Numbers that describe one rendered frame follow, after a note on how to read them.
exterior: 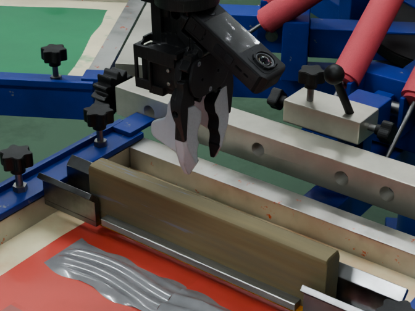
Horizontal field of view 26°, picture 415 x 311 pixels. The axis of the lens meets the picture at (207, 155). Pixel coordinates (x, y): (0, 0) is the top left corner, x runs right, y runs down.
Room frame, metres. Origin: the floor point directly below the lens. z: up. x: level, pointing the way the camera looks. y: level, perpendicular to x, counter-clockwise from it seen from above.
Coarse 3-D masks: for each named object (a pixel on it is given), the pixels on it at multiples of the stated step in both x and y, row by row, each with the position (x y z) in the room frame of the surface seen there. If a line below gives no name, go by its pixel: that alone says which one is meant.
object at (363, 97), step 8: (352, 96) 1.26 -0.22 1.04; (360, 96) 1.26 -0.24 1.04; (368, 96) 1.26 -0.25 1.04; (376, 96) 1.26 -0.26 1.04; (384, 96) 1.26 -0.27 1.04; (368, 104) 1.23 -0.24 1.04; (376, 104) 1.23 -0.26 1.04; (384, 104) 1.23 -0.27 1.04; (384, 112) 1.23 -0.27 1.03; (304, 128) 1.15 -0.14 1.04; (328, 136) 1.12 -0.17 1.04; (352, 144) 1.15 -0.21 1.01
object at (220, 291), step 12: (204, 276) 0.91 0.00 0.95; (192, 288) 0.89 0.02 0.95; (204, 288) 0.89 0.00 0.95; (216, 288) 0.89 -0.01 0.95; (228, 288) 0.89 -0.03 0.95; (240, 288) 0.89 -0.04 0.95; (216, 300) 0.86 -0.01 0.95; (228, 300) 0.86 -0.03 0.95; (240, 300) 0.86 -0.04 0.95; (252, 300) 0.86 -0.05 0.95; (264, 300) 0.86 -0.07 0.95
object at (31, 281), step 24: (72, 240) 0.99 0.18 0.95; (96, 240) 0.99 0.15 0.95; (120, 240) 0.99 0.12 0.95; (24, 264) 0.94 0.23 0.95; (144, 264) 0.94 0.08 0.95; (168, 264) 0.94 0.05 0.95; (0, 288) 0.89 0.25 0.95; (24, 288) 0.89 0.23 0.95; (48, 288) 0.89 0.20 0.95; (72, 288) 0.89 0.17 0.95
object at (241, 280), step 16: (112, 224) 0.97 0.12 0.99; (128, 224) 0.97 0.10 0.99; (144, 240) 0.94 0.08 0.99; (160, 240) 0.93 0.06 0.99; (176, 256) 0.91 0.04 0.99; (192, 256) 0.90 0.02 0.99; (208, 272) 0.88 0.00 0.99; (224, 272) 0.87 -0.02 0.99; (256, 288) 0.84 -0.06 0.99; (272, 288) 0.83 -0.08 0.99; (288, 304) 0.81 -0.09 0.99
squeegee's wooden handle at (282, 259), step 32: (96, 160) 1.02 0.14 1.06; (96, 192) 1.00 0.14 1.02; (128, 192) 0.97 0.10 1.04; (160, 192) 0.94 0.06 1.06; (160, 224) 0.94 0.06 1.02; (192, 224) 0.91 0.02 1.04; (224, 224) 0.88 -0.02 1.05; (256, 224) 0.87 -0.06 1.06; (224, 256) 0.88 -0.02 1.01; (256, 256) 0.85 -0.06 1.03; (288, 256) 0.83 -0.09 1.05; (320, 256) 0.81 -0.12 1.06; (288, 288) 0.83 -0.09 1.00; (320, 288) 0.80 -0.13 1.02
